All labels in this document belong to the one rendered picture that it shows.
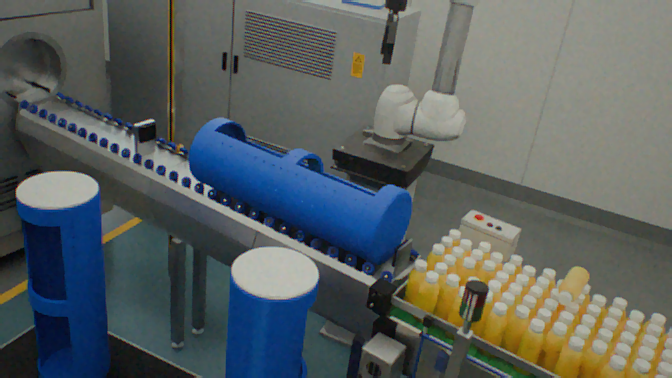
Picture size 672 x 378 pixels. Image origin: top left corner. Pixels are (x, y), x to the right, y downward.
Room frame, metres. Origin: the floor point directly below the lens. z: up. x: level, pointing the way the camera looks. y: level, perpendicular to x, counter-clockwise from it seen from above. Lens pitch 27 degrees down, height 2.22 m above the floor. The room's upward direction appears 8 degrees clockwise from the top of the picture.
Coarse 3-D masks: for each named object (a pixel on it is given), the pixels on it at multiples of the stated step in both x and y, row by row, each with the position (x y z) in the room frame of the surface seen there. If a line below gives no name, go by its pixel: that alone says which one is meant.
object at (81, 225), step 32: (32, 224) 2.04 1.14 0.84; (64, 224) 1.88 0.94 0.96; (96, 224) 1.99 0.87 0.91; (32, 256) 2.02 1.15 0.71; (64, 256) 1.88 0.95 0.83; (96, 256) 1.98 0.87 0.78; (32, 288) 1.96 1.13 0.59; (64, 288) 2.12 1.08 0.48; (96, 288) 1.96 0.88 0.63; (64, 320) 2.11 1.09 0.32; (96, 320) 1.95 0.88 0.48; (64, 352) 2.08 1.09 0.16; (96, 352) 1.94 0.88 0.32
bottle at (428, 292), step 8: (424, 280) 1.71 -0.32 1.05; (424, 288) 1.69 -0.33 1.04; (432, 288) 1.68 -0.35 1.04; (424, 296) 1.68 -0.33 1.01; (432, 296) 1.68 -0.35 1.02; (416, 304) 1.70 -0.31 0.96; (424, 304) 1.68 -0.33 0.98; (432, 304) 1.68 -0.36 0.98; (432, 312) 1.69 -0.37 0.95; (416, 320) 1.69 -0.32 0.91
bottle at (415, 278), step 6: (414, 270) 1.76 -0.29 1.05; (414, 276) 1.75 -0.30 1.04; (420, 276) 1.74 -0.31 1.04; (408, 282) 1.76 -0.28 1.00; (414, 282) 1.74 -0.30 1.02; (420, 282) 1.74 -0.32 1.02; (408, 288) 1.75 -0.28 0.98; (414, 288) 1.74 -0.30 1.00; (408, 294) 1.75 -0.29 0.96; (414, 294) 1.74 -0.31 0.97; (408, 300) 1.74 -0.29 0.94; (414, 300) 1.74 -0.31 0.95
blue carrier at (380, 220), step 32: (224, 128) 2.43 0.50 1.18; (192, 160) 2.25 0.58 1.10; (224, 160) 2.18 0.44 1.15; (256, 160) 2.14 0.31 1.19; (288, 160) 2.12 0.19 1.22; (320, 160) 2.24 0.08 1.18; (224, 192) 2.21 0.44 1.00; (256, 192) 2.08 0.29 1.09; (288, 192) 2.02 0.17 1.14; (320, 192) 1.98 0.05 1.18; (352, 192) 1.95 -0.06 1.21; (384, 192) 1.94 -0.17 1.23; (320, 224) 1.93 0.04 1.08; (352, 224) 1.87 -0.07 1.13; (384, 224) 1.88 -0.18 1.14; (384, 256) 1.92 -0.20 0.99
